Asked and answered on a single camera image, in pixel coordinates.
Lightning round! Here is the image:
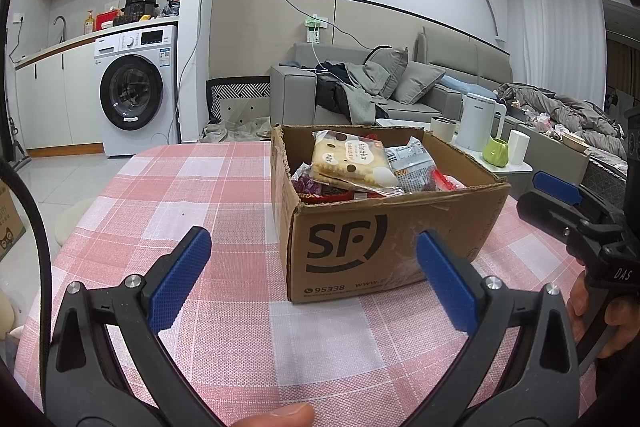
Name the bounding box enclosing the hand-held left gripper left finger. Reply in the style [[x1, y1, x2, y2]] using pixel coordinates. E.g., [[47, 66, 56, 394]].
[[45, 227, 221, 427]]

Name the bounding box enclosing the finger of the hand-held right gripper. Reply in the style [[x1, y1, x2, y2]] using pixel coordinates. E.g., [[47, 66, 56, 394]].
[[531, 171, 626, 220], [516, 191, 608, 253]]

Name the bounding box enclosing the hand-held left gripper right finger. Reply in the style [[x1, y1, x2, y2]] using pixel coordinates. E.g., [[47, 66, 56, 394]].
[[416, 229, 581, 427]]

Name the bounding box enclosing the brown cardboard box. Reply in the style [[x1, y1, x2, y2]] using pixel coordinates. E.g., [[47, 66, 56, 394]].
[[270, 123, 512, 305]]

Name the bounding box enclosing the purple yellow candy wrapper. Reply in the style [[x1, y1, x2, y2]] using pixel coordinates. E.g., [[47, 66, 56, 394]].
[[291, 162, 323, 198]]

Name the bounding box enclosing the person's right hand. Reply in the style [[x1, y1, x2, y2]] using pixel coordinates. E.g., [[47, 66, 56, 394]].
[[566, 272, 640, 360]]

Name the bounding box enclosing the person's left hand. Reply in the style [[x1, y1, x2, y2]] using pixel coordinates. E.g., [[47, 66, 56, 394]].
[[234, 403, 316, 427]]

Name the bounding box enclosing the white coffee table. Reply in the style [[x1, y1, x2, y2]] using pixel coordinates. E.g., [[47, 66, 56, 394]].
[[375, 118, 535, 180]]

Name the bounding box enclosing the paper bowl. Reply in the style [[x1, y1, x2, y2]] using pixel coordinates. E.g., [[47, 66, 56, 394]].
[[560, 132, 592, 154]]

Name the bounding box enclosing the white paper roll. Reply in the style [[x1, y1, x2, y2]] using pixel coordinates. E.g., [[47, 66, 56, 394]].
[[507, 129, 531, 166]]

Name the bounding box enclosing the green mug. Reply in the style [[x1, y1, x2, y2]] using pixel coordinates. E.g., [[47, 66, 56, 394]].
[[482, 138, 510, 168]]

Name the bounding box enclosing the grey duvet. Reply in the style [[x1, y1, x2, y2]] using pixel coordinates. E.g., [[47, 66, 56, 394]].
[[495, 82, 628, 160]]

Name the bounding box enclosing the pink plaid tablecloth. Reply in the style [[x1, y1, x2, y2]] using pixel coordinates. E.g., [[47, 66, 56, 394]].
[[12, 141, 598, 427]]

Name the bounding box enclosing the white electric kettle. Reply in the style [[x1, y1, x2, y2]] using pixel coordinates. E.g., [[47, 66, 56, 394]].
[[457, 93, 507, 154]]

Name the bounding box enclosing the beige tumbler cup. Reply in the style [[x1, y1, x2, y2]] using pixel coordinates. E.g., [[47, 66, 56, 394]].
[[430, 117, 458, 145]]

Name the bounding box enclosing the light blue pillow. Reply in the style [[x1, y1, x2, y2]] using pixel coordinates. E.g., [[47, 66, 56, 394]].
[[440, 74, 498, 100]]

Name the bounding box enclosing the brown wardrobe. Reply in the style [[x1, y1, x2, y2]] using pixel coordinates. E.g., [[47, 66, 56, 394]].
[[601, 0, 640, 112]]

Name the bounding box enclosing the white curtain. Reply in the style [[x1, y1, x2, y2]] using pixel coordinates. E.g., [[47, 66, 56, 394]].
[[515, 0, 608, 90]]

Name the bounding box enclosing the beige cloth on floor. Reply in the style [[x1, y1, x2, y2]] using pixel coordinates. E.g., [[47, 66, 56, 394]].
[[199, 116, 275, 144]]

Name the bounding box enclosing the light grey cushion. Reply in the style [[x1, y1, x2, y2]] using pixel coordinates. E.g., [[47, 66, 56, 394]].
[[392, 61, 447, 105]]

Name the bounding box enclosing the small printed cardboard box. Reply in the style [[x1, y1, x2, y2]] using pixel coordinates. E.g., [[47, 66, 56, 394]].
[[0, 187, 27, 264]]

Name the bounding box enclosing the white washing machine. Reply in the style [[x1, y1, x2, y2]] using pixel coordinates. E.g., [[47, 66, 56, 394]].
[[94, 24, 180, 158]]

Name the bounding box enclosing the grey garment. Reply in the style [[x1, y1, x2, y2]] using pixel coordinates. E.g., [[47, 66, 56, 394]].
[[340, 63, 391, 125]]

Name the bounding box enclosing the black white patterned basket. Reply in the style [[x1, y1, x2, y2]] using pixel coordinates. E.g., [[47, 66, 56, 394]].
[[206, 77, 272, 122]]

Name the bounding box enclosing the dark grey cushion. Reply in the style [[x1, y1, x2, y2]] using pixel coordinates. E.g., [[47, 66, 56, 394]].
[[362, 46, 410, 100]]

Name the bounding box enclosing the stick vacuum cleaner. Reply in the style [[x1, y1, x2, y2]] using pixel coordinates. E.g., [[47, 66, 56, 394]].
[[6, 109, 31, 170]]

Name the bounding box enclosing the grey sofa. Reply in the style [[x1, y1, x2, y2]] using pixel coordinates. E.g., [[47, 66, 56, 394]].
[[270, 25, 513, 142]]

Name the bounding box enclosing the white kitchen base cabinet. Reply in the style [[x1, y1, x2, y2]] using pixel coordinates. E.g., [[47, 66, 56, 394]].
[[14, 39, 106, 155]]

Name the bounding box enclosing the black garment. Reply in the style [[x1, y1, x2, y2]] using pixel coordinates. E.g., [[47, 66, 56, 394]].
[[315, 63, 351, 112]]

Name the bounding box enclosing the red box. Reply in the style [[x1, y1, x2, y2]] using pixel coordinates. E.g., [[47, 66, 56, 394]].
[[95, 9, 125, 30]]

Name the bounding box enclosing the black pressure cooker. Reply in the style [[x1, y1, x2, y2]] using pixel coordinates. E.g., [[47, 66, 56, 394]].
[[123, 0, 160, 24]]

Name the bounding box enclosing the grey bed frame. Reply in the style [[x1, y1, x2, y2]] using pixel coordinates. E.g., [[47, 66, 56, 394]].
[[502, 117, 628, 200]]

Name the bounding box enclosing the white charging cable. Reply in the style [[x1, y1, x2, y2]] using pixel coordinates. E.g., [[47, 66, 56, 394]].
[[310, 41, 331, 75]]

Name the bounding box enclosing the wall socket with charger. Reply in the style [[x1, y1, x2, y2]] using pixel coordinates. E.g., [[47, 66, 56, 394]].
[[302, 14, 328, 44]]

